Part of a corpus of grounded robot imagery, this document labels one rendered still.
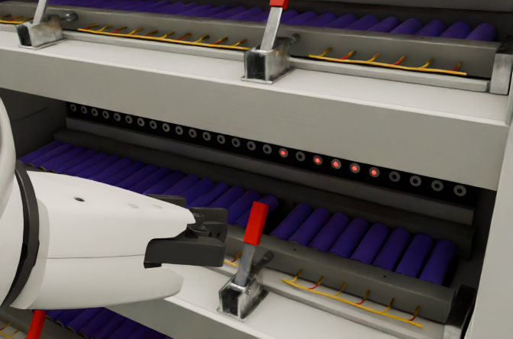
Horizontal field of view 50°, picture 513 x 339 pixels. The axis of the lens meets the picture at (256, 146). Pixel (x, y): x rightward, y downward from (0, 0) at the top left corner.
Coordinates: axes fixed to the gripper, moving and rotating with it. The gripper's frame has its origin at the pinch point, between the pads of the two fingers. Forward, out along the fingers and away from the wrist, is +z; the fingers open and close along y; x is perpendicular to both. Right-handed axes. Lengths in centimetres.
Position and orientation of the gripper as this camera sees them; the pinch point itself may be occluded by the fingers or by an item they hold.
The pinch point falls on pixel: (182, 224)
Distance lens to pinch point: 37.7
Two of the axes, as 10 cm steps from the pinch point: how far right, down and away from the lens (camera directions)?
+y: 8.6, 1.8, -4.9
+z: 4.7, 1.1, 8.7
